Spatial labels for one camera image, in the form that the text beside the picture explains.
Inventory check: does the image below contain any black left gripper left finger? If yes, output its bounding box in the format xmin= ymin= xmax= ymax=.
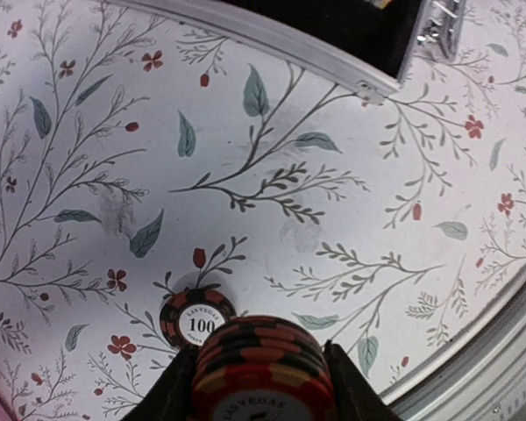
xmin=126 ymin=346 xmax=198 ymax=421

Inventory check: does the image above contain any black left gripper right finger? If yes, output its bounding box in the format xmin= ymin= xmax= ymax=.
xmin=323 ymin=340 xmax=395 ymax=421

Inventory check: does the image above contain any single red poker chip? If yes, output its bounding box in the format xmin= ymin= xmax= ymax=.
xmin=159 ymin=289 xmax=237 ymax=348

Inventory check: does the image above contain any red black poker chip stack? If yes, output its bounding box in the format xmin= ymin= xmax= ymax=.
xmin=189 ymin=316 xmax=337 ymax=420

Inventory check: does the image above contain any aluminium poker case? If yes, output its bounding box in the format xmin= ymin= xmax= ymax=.
xmin=122 ymin=0 xmax=466 ymax=104

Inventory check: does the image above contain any floral patterned table mat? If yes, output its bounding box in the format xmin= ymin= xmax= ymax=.
xmin=0 ymin=1 xmax=526 ymax=420

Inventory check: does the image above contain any aluminium front rail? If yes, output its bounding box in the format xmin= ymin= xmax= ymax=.
xmin=380 ymin=264 xmax=526 ymax=420

